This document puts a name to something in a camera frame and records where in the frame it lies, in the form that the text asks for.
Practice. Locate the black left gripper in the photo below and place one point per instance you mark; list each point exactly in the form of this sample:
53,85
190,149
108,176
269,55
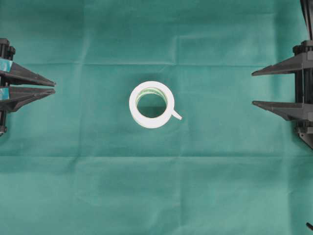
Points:
13,98

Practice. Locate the white duct tape roll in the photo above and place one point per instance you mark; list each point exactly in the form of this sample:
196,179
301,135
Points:
152,87

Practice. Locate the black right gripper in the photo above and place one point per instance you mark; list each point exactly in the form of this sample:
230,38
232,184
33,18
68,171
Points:
302,110

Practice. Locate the green table cloth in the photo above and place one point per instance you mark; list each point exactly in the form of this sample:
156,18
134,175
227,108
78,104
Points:
77,163

